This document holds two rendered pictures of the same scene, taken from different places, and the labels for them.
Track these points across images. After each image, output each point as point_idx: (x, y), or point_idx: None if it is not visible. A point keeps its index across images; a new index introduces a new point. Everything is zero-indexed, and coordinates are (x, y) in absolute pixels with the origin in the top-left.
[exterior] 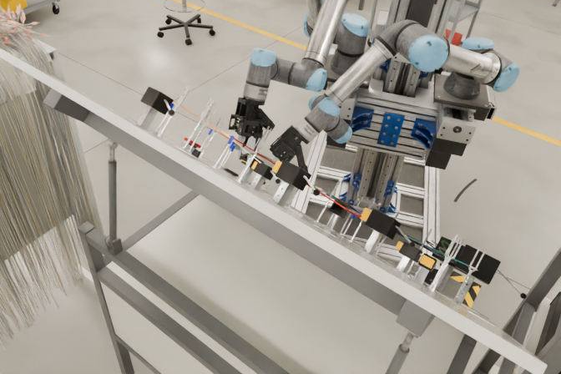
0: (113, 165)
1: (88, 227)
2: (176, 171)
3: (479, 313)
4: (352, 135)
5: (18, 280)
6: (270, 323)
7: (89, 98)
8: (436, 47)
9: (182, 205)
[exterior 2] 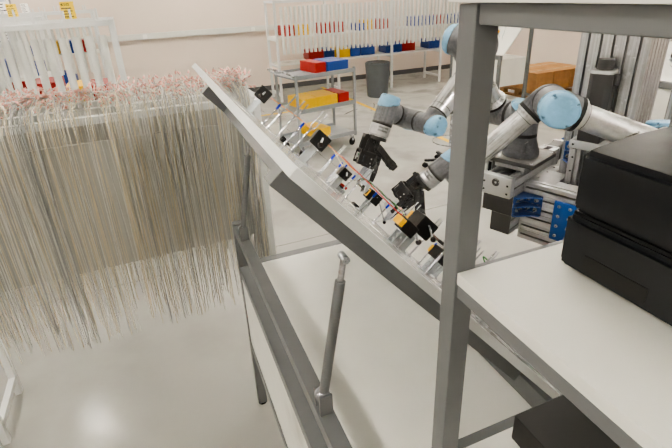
0: (246, 158)
1: (238, 222)
2: (244, 130)
3: None
4: (522, 225)
5: (199, 268)
6: (341, 339)
7: (227, 92)
8: (563, 100)
9: (330, 245)
